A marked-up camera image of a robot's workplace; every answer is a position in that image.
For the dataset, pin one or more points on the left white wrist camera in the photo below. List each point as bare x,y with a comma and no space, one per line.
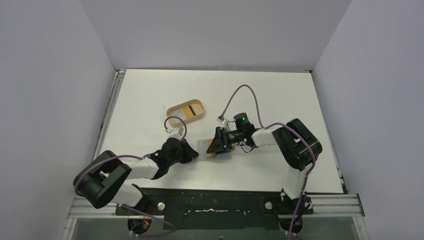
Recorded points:
175,132

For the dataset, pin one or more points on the gold card in tray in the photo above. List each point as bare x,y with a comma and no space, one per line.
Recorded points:
189,111

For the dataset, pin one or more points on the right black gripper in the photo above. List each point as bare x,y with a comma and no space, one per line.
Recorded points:
224,139

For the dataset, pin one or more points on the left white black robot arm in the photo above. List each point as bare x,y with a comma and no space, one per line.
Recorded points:
106,179

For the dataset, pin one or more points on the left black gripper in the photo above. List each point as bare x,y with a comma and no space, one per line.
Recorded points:
190,154

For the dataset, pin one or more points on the oval beige tray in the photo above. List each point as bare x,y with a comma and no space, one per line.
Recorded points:
197,105

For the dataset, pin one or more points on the beige card holder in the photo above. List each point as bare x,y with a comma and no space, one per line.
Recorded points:
220,156

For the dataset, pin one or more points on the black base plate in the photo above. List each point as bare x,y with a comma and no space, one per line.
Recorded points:
223,209

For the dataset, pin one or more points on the silver card in tray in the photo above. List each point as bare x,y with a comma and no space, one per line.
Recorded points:
178,113

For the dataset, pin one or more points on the aluminium frame rail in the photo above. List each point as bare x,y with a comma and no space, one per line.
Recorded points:
112,98

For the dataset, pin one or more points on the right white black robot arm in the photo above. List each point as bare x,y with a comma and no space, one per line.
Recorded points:
299,147

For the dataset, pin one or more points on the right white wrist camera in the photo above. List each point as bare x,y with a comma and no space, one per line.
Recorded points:
224,122

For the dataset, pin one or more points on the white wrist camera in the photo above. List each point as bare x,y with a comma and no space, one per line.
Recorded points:
224,122
175,132

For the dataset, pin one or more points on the gold credit card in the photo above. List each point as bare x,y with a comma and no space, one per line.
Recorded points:
205,145

